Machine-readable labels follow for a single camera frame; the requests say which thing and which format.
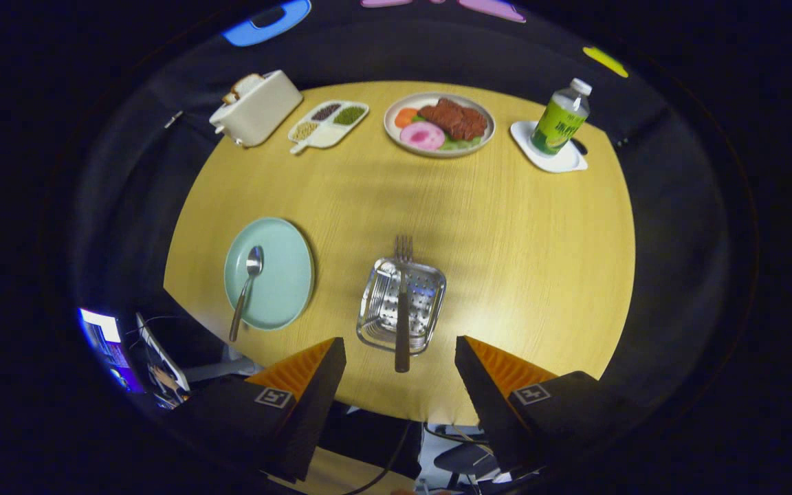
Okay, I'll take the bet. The perforated metal basket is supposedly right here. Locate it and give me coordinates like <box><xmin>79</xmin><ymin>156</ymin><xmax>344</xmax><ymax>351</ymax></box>
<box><xmin>357</xmin><ymin>258</ymin><xmax>448</xmax><ymax>355</ymax></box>

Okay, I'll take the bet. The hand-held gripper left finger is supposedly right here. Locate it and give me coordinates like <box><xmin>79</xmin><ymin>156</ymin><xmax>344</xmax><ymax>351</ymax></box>
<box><xmin>162</xmin><ymin>337</ymin><xmax>347</xmax><ymax>483</ymax></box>

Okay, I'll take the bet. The black cable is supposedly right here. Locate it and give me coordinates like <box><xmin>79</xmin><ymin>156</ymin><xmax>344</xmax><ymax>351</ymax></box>
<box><xmin>341</xmin><ymin>419</ymin><xmax>415</xmax><ymax>495</ymax></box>

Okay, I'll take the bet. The white toaster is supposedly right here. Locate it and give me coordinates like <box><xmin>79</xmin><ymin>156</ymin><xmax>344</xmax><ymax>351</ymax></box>
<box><xmin>209</xmin><ymin>70</ymin><xmax>304</xmax><ymax>148</ymax></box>

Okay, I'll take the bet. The pink ham slice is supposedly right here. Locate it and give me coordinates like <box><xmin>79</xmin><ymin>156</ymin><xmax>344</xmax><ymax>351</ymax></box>
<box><xmin>399</xmin><ymin>121</ymin><xmax>446</xmax><ymax>151</ymax></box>

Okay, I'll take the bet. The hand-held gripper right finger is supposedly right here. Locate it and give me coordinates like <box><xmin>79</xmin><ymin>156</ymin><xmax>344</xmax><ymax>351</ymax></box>
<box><xmin>454</xmin><ymin>335</ymin><xmax>644</xmax><ymax>476</ymax></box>

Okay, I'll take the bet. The brown meat piece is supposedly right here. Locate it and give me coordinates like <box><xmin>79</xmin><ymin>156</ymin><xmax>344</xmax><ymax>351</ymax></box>
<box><xmin>418</xmin><ymin>98</ymin><xmax>488</xmax><ymax>142</ymax></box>

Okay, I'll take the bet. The metal fork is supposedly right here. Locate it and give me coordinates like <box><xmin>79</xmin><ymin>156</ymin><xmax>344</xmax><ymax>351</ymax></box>
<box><xmin>393</xmin><ymin>235</ymin><xmax>415</xmax><ymax>373</ymax></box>

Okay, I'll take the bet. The grey laptop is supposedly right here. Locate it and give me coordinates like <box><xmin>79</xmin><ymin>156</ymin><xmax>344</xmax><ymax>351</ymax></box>
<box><xmin>136</xmin><ymin>313</ymin><xmax>192</xmax><ymax>394</ymax></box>

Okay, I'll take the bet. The white square coaster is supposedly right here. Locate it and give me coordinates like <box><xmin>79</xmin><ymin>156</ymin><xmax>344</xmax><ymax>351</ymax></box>
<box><xmin>510</xmin><ymin>120</ymin><xmax>589</xmax><ymax>173</ymax></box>

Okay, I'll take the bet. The glowing computer monitor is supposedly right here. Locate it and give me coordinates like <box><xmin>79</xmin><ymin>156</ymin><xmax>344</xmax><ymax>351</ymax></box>
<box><xmin>80</xmin><ymin>308</ymin><xmax>144</xmax><ymax>394</ymax></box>

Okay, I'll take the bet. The white divided bean dish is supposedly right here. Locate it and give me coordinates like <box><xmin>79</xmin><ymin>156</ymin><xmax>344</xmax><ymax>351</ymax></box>
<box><xmin>288</xmin><ymin>100</ymin><xmax>370</xmax><ymax>155</ymax></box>

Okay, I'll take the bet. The mint green plate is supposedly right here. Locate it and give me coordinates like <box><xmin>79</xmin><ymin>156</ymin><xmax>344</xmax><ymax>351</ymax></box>
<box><xmin>223</xmin><ymin>217</ymin><xmax>316</xmax><ymax>331</ymax></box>

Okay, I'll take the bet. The metal spoon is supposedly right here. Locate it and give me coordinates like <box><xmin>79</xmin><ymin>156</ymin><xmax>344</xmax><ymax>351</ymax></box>
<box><xmin>229</xmin><ymin>245</ymin><xmax>265</xmax><ymax>342</ymax></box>

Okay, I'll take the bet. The black office chair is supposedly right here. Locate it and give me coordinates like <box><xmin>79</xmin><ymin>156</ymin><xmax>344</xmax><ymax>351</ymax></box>
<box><xmin>427</xmin><ymin>425</ymin><xmax>510</xmax><ymax>485</ymax></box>

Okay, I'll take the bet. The white food plate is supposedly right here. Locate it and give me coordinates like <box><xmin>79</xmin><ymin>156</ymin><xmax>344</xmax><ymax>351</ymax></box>
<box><xmin>384</xmin><ymin>92</ymin><xmax>496</xmax><ymax>159</ymax></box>

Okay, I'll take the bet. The green label drink bottle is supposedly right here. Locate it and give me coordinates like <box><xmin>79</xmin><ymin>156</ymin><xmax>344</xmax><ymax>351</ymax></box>
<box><xmin>530</xmin><ymin>78</ymin><xmax>593</xmax><ymax>156</ymax></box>

